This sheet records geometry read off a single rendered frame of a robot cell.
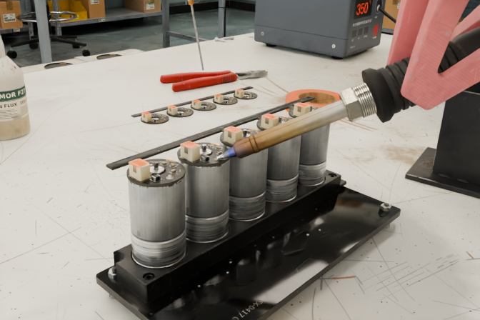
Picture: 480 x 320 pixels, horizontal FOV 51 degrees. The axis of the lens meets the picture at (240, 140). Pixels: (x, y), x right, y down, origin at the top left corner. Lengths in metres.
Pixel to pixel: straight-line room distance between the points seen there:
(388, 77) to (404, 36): 0.02
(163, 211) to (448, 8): 0.14
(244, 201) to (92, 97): 0.30
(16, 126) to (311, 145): 0.24
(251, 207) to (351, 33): 0.46
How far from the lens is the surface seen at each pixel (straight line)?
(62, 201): 0.34
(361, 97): 0.22
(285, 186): 0.28
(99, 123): 0.46
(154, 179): 0.21
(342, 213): 0.30
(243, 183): 0.25
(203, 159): 0.23
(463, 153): 0.37
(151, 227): 0.22
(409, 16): 0.24
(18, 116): 0.44
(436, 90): 0.22
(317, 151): 0.29
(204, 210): 0.24
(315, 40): 0.71
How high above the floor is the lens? 0.91
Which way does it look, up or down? 23 degrees down
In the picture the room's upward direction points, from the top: 2 degrees clockwise
